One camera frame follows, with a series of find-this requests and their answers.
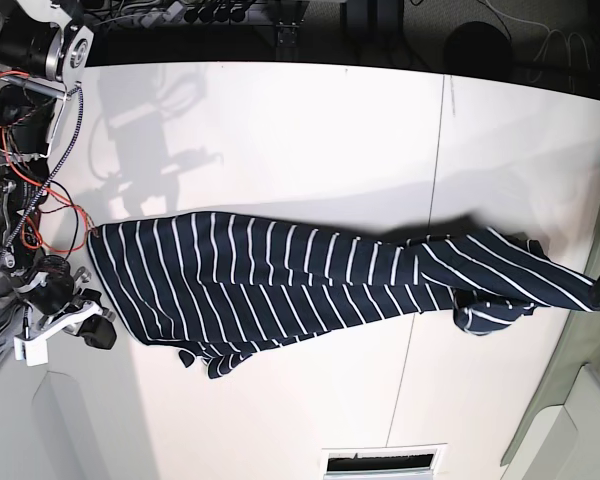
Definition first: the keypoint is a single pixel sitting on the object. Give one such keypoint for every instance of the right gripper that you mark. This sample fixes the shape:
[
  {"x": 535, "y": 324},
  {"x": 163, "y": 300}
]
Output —
[{"x": 51, "y": 289}]

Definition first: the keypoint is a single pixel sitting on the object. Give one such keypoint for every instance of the navy white striped t-shirt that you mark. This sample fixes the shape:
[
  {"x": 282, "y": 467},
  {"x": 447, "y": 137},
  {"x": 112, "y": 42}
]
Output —
[{"x": 221, "y": 287}]

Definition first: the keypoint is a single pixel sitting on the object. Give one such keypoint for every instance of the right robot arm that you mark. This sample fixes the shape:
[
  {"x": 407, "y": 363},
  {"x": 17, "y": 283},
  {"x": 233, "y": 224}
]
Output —
[{"x": 44, "y": 46}]

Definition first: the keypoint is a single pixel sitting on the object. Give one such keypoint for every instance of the grey green chair edge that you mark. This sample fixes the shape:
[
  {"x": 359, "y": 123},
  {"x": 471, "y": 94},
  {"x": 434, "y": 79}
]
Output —
[{"x": 559, "y": 434}]

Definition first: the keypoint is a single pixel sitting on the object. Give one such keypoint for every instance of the black power strip with plugs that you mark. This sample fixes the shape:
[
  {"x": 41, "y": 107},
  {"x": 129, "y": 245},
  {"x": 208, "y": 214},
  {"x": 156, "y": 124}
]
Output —
[{"x": 200, "y": 12}]

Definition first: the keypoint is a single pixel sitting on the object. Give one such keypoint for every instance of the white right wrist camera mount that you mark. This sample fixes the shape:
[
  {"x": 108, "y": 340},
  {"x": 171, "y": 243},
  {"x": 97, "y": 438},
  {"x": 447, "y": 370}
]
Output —
[{"x": 31, "y": 345}]

